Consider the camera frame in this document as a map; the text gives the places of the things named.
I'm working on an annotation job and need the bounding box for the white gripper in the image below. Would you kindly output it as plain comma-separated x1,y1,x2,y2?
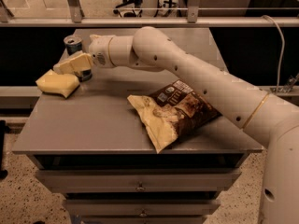
53,35,115,74

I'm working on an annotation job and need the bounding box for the Red Bull can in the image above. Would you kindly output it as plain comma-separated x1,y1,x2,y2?
64,35,93,82

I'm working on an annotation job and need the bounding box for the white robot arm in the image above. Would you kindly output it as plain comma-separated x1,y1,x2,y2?
89,27,299,224

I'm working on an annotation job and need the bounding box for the yellow sponge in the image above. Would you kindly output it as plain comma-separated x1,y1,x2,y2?
36,70,79,98

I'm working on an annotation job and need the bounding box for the sea salt chips bag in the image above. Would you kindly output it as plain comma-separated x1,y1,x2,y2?
127,79,221,153

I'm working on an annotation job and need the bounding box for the top drawer with knob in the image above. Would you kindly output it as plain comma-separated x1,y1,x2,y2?
36,169,241,193

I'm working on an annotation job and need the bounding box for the drawer with knob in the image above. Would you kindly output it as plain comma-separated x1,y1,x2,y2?
36,169,241,193
64,199,220,217

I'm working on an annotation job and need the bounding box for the middle drawer with knob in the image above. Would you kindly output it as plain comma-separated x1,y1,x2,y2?
64,199,220,217

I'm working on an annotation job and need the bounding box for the metal railing frame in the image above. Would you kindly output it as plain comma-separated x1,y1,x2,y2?
0,0,299,28

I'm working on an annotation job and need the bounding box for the white cable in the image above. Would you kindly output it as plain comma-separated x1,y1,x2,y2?
262,14,286,91

